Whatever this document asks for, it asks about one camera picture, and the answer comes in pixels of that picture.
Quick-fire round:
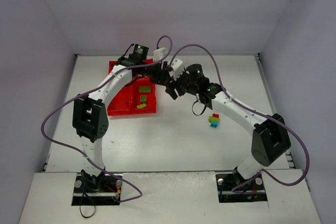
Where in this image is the green lego brick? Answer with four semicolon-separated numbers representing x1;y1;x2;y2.
139;86;152;93

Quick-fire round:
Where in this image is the small green lego piece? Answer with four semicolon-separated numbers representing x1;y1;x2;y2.
140;95;147;103

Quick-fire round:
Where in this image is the green curved lego piece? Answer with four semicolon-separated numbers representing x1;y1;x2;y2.
136;103;147;109

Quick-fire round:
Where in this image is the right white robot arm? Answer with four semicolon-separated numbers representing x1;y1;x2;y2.
169;59;291;180

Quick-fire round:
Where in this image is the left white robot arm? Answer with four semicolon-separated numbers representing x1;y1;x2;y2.
72;44;171;185

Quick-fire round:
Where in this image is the red four-compartment bin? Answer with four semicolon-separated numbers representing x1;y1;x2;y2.
107;75;156;116

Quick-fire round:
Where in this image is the green red blue lego cluster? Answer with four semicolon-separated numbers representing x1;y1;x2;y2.
208;113;219;128

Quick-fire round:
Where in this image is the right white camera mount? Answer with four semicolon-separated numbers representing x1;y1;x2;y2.
169;58;184;81

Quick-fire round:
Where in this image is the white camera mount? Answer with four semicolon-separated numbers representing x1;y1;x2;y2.
169;58;184;81
153;47;168;62

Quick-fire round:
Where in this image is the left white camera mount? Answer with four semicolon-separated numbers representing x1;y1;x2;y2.
153;47;168;62

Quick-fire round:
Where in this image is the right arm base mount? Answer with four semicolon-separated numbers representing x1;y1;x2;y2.
215;173;268;203

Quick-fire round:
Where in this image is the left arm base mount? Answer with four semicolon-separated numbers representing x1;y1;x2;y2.
71;174;123;206

